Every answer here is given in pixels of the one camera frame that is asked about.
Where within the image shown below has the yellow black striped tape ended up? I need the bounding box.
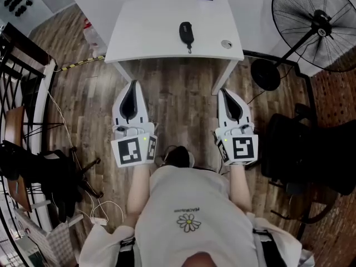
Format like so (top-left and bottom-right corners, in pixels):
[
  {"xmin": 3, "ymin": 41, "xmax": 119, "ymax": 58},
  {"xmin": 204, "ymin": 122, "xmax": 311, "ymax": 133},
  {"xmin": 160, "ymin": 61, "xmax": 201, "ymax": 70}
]
[{"xmin": 53, "ymin": 56, "xmax": 106, "ymax": 72}]

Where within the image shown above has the checkered cloth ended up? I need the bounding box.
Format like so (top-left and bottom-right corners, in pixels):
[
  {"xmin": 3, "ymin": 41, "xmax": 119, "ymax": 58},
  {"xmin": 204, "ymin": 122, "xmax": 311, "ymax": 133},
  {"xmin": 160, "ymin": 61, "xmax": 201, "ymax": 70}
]
[{"xmin": 15, "ymin": 209, "xmax": 77, "ymax": 267}]

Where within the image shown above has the person's right forearm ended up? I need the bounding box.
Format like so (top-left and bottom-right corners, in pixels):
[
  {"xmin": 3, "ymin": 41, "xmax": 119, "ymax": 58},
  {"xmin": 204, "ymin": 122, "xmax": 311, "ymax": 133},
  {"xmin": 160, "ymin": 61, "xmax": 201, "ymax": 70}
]
[{"xmin": 228, "ymin": 162, "xmax": 253, "ymax": 212}]

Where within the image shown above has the person's dark shoe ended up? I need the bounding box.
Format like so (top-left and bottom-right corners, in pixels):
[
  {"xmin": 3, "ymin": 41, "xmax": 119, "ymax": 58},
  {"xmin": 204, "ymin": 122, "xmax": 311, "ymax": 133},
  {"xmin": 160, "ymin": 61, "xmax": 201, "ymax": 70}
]
[{"xmin": 154, "ymin": 145, "xmax": 196, "ymax": 169}]

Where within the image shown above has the black metal rack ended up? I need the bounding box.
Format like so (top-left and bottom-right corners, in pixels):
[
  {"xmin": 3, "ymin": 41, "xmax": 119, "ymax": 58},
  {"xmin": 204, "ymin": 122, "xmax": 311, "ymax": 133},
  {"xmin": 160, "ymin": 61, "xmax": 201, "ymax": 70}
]
[{"xmin": 0, "ymin": 22, "xmax": 58, "ymax": 155}]

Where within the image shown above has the white cable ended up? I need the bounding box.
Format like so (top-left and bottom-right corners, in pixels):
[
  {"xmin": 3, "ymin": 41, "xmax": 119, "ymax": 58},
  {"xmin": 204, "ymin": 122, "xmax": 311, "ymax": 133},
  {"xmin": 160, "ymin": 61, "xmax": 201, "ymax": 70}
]
[{"xmin": 46, "ymin": 90, "xmax": 125, "ymax": 225}]

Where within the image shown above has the black standing fan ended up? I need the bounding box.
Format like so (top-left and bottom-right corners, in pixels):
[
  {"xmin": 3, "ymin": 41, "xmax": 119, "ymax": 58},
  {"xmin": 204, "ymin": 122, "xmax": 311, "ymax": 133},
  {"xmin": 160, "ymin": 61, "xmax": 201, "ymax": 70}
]
[{"xmin": 250, "ymin": 0, "xmax": 356, "ymax": 92}]

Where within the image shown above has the black shoulder strap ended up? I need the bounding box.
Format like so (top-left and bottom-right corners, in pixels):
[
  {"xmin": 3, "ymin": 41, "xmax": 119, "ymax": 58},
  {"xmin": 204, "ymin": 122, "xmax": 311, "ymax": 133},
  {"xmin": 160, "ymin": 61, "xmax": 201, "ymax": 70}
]
[
  {"xmin": 252, "ymin": 228, "xmax": 280, "ymax": 267},
  {"xmin": 118, "ymin": 237, "xmax": 137, "ymax": 267}
]

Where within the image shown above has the group of black wall pieces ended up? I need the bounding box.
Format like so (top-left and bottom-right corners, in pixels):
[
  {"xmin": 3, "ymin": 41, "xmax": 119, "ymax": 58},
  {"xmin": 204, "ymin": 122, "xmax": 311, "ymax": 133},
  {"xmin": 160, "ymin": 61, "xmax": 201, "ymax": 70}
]
[{"xmin": 3, "ymin": 0, "xmax": 52, "ymax": 18}]

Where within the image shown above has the white table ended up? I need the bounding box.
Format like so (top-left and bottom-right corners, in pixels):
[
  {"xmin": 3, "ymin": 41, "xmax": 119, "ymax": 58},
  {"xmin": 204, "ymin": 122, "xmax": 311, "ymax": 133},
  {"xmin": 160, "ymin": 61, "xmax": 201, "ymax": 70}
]
[{"xmin": 104, "ymin": 0, "xmax": 245, "ymax": 96}]

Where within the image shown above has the office chair with black clothing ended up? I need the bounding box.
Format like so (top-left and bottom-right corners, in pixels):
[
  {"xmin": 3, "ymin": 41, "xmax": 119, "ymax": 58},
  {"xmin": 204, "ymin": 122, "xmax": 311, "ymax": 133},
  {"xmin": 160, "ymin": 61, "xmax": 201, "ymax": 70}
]
[{"xmin": 0, "ymin": 140, "xmax": 104, "ymax": 223}]

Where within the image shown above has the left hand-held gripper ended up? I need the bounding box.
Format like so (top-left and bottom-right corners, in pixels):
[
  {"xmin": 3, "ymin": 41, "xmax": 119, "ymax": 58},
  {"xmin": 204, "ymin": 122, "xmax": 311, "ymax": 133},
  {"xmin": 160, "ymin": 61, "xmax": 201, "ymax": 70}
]
[{"xmin": 110, "ymin": 80, "xmax": 159, "ymax": 168}]

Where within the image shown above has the black mesh office chair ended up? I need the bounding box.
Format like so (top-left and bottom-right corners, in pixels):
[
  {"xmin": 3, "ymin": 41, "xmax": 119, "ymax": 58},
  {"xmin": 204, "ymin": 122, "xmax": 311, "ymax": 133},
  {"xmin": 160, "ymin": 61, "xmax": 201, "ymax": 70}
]
[{"xmin": 260, "ymin": 103, "xmax": 356, "ymax": 240}]

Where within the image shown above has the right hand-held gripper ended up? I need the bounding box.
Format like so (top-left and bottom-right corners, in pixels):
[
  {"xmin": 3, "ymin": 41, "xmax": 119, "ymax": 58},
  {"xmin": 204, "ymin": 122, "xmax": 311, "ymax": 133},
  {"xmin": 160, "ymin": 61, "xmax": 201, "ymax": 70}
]
[{"xmin": 214, "ymin": 87, "xmax": 259, "ymax": 166}]

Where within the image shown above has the white daisy print shirt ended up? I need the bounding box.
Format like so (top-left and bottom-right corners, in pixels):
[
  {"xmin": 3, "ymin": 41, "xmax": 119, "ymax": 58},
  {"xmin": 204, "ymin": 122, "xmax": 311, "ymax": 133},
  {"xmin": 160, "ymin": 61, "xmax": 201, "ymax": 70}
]
[{"xmin": 79, "ymin": 165, "xmax": 315, "ymax": 267}]

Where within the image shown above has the person's left forearm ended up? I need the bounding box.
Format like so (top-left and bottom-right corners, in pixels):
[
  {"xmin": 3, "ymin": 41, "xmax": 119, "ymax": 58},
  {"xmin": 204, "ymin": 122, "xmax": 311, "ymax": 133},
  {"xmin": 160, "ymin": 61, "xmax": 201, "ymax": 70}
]
[{"xmin": 126, "ymin": 164, "xmax": 153, "ymax": 228}]

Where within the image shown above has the clear plastic bag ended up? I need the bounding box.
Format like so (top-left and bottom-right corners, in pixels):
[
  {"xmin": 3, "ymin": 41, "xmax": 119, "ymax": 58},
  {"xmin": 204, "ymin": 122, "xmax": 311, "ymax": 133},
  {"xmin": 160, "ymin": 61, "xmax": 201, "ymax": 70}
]
[{"xmin": 82, "ymin": 26, "xmax": 108, "ymax": 58}]

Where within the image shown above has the black glasses case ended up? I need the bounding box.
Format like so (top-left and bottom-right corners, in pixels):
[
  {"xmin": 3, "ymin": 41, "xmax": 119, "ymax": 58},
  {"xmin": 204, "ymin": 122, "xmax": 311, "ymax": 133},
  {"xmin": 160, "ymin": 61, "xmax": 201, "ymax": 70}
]
[{"xmin": 179, "ymin": 21, "xmax": 195, "ymax": 54}]

